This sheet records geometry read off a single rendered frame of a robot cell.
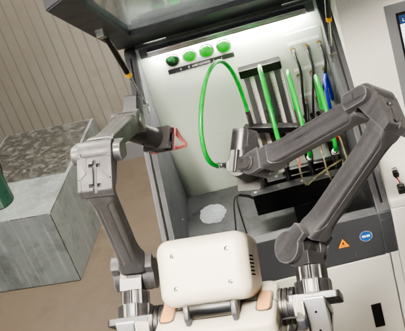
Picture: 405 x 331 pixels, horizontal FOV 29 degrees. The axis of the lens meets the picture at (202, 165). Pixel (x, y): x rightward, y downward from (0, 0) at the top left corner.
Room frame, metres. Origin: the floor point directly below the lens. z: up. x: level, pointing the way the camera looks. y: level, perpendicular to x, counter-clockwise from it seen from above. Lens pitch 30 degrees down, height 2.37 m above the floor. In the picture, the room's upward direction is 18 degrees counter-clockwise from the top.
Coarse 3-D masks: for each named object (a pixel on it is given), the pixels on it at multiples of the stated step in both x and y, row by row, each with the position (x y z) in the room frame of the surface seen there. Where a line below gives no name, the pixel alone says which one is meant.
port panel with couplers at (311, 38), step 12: (288, 36) 2.41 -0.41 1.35; (300, 36) 2.40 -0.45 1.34; (312, 36) 2.40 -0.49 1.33; (288, 48) 2.41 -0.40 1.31; (300, 48) 2.40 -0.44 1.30; (312, 48) 2.40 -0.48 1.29; (324, 48) 2.39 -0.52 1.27; (288, 60) 2.41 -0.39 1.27; (300, 60) 2.40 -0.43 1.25; (300, 96) 2.41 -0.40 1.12; (300, 108) 2.41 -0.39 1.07
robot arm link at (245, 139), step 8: (240, 128) 1.78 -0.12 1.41; (232, 136) 1.79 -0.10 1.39; (240, 136) 1.77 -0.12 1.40; (248, 136) 1.75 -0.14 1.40; (256, 136) 1.77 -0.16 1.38; (232, 144) 1.77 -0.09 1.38; (240, 144) 1.76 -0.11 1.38; (248, 144) 1.74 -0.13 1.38; (256, 144) 1.75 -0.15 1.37; (240, 160) 1.69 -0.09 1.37; (248, 160) 1.67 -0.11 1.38; (240, 168) 1.68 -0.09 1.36; (248, 168) 1.66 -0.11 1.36
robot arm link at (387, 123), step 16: (384, 96) 1.48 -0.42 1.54; (368, 112) 1.45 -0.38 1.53; (384, 112) 1.42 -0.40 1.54; (400, 112) 1.45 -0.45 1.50; (368, 128) 1.44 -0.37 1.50; (384, 128) 1.39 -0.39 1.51; (400, 128) 1.41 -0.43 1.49; (368, 144) 1.42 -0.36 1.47; (384, 144) 1.41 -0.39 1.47; (352, 160) 1.43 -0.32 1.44; (368, 160) 1.41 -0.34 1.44; (336, 176) 1.45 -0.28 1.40; (352, 176) 1.41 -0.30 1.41; (368, 176) 1.42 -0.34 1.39; (336, 192) 1.42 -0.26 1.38; (352, 192) 1.41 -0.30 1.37; (320, 208) 1.43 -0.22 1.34; (336, 208) 1.41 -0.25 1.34; (304, 224) 1.44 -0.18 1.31; (320, 224) 1.41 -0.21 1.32; (288, 240) 1.43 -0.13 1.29; (320, 240) 1.41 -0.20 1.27; (288, 256) 1.40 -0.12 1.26
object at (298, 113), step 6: (288, 72) 2.15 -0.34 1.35; (288, 78) 2.12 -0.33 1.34; (288, 84) 2.24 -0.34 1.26; (294, 90) 2.07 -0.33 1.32; (294, 96) 2.06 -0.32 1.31; (294, 102) 2.05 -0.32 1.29; (294, 108) 2.25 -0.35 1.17; (300, 114) 2.02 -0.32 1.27; (300, 120) 2.01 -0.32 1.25; (300, 126) 2.00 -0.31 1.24; (312, 156) 2.02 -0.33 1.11
